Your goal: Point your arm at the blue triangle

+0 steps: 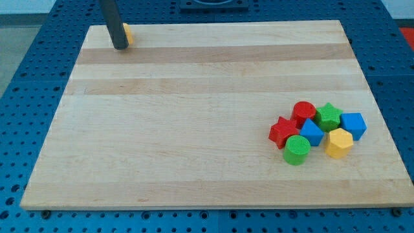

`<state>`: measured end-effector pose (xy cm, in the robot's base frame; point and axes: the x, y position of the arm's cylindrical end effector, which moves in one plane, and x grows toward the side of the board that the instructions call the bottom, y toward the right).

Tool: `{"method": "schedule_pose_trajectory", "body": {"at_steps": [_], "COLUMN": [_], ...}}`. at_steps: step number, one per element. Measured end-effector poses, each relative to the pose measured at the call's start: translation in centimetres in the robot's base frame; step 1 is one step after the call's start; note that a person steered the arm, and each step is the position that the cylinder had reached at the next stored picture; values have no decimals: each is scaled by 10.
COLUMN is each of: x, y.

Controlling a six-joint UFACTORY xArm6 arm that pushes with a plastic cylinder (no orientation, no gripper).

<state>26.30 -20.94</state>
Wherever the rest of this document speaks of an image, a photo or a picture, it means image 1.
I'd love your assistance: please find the black cylindrical robot arm stick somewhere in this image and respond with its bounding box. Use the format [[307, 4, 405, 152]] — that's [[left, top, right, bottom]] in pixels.
[[98, 0, 129, 50]]

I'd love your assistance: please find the blue triangle block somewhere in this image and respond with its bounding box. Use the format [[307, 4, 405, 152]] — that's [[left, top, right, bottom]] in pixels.
[[300, 118, 325, 146]]

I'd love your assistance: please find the wooden board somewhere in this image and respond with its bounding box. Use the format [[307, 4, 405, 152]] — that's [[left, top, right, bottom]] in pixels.
[[20, 20, 413, 210]]

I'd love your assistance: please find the red star block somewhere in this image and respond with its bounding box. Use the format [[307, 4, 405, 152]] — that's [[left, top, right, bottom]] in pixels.
[[268, 116, 299, 150]]

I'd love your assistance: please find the green cylinder block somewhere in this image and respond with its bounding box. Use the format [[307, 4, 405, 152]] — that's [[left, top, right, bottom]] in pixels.
[[283, 135, 311, 166]]

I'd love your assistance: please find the red cylinder block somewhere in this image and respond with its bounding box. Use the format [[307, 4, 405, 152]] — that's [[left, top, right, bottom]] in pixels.
[[290, 101, 316, 129]]

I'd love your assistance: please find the yellow block behind stick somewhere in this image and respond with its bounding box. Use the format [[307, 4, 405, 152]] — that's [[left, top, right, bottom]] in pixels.
[[123, 23, 134, 45]]

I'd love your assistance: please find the green star block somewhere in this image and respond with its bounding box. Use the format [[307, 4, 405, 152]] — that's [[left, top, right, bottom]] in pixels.
[[314, 102, 343, 133]]

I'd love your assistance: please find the yellow hexagon block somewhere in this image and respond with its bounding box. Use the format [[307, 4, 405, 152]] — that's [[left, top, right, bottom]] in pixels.
[[325, 128, 353, 159]]

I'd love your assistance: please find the blue cube block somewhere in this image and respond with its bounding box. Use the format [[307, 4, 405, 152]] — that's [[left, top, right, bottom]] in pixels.
[[340, 113, 367, 141]]

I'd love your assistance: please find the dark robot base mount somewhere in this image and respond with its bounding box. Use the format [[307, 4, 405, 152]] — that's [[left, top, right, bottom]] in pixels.
[[178, 0, 249, 12]]

